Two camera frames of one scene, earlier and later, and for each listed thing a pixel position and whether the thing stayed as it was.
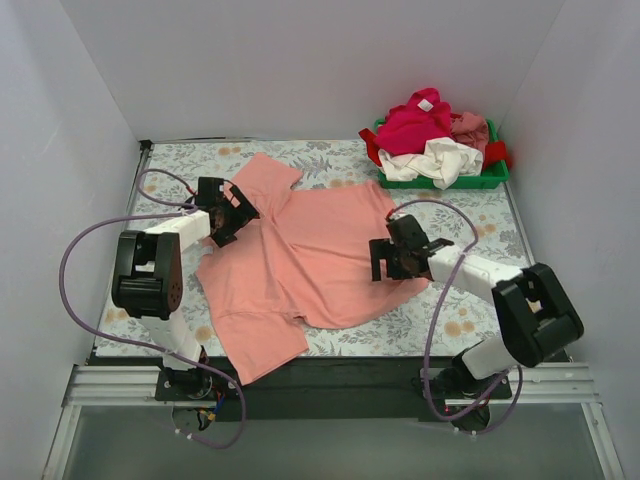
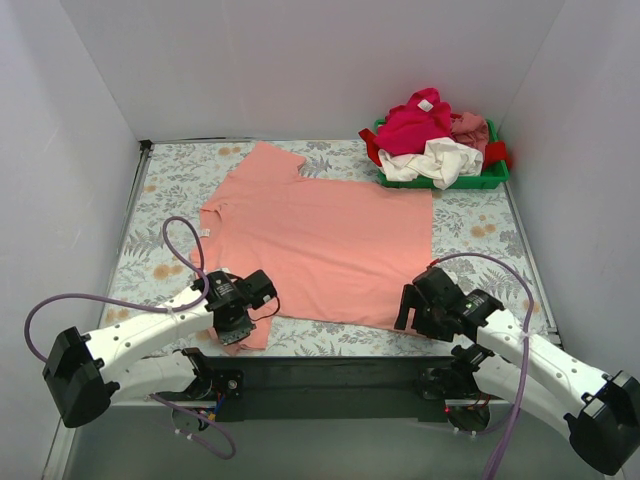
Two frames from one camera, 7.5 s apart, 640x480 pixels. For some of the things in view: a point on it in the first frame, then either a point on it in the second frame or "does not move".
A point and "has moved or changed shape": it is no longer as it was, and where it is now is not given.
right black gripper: [382, 258] -> [422, 317]
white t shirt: [444, 161] does not move
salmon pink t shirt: [308, 255] has moved or changed shape
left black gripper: [236, 215] -> [235, 329]
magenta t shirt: [409, 126] does not move
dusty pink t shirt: [470, 129] does not move
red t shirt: [495, 153] does not move
